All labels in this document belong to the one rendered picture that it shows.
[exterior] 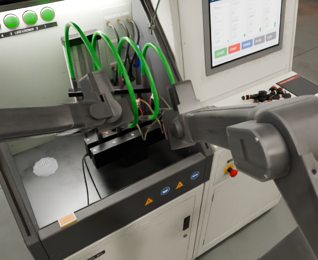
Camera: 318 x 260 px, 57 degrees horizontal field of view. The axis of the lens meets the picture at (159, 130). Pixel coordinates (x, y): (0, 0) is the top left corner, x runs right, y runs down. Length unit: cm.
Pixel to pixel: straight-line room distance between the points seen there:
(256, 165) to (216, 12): 104
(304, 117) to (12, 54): 108
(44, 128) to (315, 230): 48
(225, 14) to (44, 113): 88
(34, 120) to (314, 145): 47
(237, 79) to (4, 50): 94
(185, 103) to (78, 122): 22
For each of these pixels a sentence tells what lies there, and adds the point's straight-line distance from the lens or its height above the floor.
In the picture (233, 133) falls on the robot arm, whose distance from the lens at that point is 25.
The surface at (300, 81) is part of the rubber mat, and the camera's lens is 161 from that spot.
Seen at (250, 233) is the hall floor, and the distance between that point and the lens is 210.
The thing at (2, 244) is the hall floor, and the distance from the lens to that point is 221.
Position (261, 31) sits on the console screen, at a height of 122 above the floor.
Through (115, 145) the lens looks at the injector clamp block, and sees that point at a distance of 113.
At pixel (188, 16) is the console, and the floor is 135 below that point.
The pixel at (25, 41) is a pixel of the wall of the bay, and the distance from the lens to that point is 119.
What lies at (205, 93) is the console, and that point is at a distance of 129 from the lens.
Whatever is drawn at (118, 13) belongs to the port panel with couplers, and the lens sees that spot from 126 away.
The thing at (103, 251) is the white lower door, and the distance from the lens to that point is 119.
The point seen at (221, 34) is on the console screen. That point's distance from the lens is 127.
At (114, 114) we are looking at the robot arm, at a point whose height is 133.
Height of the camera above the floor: 176
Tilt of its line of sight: 42 degrees down
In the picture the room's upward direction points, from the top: straight up
